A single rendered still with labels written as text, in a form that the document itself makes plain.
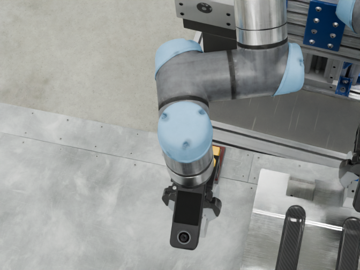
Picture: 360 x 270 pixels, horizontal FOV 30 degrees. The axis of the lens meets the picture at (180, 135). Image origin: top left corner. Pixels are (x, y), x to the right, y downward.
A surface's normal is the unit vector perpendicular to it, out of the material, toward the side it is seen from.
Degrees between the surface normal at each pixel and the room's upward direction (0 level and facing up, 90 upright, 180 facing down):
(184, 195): 29
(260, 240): 3
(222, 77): 34
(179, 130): 0
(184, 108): 1
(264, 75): 47
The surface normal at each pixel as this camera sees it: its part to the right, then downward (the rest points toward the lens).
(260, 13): -0.05, 0.42
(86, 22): -0.07, -0.42
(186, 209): -0.13, 0.07
